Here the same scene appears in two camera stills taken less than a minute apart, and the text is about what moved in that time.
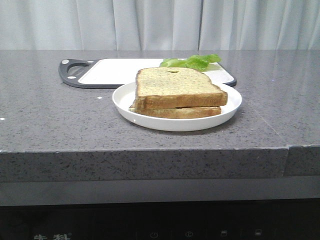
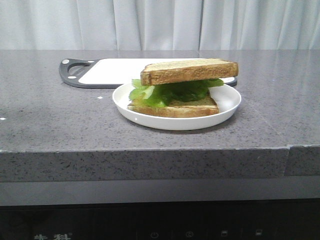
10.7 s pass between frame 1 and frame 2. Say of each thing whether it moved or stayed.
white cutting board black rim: stayed
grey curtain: stayed
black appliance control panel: stayed
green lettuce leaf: moved
